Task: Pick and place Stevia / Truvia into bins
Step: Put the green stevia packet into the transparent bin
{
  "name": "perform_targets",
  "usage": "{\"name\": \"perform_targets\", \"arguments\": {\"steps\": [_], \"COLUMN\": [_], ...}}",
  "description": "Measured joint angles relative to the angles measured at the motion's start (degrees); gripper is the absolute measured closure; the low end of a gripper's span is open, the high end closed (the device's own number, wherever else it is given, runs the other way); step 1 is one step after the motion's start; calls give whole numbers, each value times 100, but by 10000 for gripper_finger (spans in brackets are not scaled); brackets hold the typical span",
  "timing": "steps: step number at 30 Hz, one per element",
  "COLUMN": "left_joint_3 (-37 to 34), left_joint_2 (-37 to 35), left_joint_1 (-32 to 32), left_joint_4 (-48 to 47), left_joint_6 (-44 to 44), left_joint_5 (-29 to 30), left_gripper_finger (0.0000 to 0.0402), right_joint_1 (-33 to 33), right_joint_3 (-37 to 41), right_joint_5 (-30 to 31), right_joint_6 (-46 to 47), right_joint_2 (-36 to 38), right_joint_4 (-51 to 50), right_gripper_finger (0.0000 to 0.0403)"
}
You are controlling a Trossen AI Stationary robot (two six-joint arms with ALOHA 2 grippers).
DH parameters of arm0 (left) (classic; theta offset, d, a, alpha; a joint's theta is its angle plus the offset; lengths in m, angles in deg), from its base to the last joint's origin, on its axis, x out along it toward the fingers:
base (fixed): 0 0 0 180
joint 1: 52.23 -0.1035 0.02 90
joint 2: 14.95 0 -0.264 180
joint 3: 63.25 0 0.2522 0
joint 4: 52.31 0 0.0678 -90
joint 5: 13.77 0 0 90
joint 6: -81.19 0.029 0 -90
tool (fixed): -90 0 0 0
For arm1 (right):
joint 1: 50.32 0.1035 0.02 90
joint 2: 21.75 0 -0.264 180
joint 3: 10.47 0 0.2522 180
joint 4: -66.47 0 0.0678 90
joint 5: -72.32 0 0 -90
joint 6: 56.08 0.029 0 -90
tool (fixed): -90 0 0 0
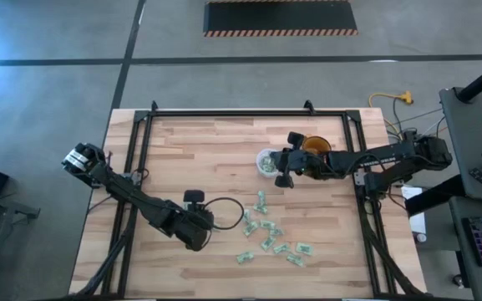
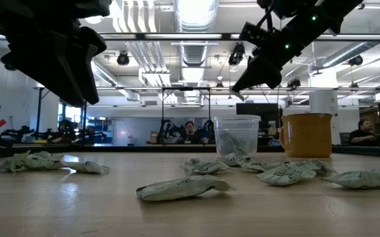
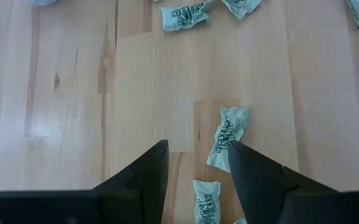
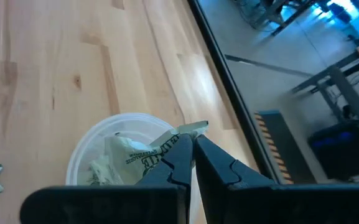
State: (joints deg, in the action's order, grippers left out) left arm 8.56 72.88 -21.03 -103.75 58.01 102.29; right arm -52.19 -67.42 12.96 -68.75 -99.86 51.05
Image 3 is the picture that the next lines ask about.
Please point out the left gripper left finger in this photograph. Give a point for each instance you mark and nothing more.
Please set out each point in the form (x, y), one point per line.
(148, 186)

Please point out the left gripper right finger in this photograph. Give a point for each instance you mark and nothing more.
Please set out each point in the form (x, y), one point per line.
(260, 186)

